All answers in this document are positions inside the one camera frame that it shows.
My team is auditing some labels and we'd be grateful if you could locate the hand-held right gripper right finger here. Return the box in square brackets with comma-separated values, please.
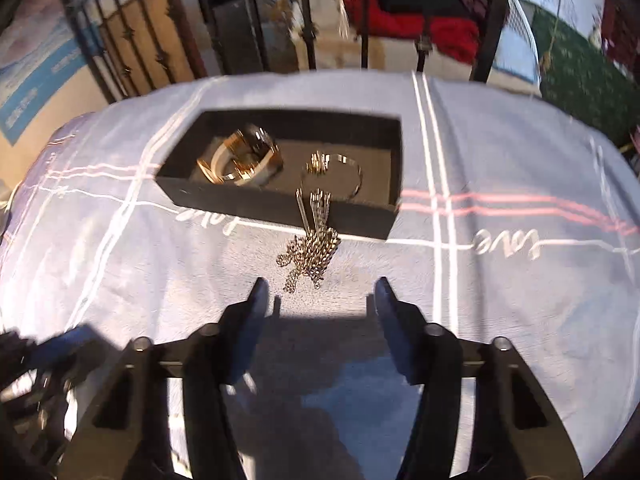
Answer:
[375, 276, 584, 480]

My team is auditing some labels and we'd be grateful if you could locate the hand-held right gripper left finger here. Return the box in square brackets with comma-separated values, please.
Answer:
[59, 277, 270, 480]

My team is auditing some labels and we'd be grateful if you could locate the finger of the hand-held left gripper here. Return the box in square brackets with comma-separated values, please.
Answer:
[20, 325, 108, 386]

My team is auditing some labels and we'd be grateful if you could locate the silver chain necklace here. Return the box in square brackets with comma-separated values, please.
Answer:
[276, 187, 343, 295]

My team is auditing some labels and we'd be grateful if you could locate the silver bangle bracelet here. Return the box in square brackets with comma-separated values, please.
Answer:
[301, 150, 364, 202]

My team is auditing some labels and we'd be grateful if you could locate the gold wrist watch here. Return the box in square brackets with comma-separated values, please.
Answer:
[196, 125, 285, 187]

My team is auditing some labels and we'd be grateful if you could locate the black jewelry box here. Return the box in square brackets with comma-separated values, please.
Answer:
[155, 110, 404, 241]

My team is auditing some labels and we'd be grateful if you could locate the blue plaid blanket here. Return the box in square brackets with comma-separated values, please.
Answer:
[0, 70, 640, 480]

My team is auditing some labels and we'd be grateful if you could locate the blue and white banner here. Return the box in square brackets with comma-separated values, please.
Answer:
[0, 0, 103, 147]

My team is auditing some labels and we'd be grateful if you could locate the red cloth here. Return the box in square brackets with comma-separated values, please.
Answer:
[343, 0, 482, 65]

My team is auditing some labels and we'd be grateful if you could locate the black metal gate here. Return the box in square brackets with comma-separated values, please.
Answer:
[62, 0, 208, 103]

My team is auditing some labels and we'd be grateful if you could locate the black metal railing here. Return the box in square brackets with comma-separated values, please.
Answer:
[190, 0, 516, 83]

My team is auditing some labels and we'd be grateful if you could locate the green artificial turf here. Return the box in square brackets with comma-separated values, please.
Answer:
[530, 2, 640, 147]

